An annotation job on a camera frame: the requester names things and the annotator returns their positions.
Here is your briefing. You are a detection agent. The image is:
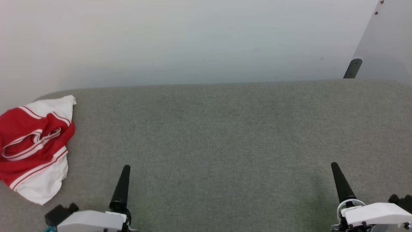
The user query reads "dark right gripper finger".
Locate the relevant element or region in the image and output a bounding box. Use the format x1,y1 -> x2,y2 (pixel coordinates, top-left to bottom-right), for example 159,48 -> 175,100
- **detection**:
331,162 -> 356,204

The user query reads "red and white basketball jersey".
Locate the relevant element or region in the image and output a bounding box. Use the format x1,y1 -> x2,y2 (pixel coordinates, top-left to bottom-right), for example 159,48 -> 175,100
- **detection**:
0,95 -> 77,206

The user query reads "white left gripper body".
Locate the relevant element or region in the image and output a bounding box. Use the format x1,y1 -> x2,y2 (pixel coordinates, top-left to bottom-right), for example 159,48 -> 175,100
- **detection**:
57,210 -> 139,232

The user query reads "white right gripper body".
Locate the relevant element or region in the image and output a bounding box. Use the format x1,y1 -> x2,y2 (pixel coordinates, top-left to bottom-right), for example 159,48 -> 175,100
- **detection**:
332,199 -> 412,232

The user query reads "white door panel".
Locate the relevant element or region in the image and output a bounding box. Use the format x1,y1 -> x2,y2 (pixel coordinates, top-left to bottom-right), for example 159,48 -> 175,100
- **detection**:
353,0 -> 412,84

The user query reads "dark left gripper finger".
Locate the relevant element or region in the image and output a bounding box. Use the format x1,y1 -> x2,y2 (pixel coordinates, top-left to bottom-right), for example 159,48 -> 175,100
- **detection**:
109,165 -> 131,214

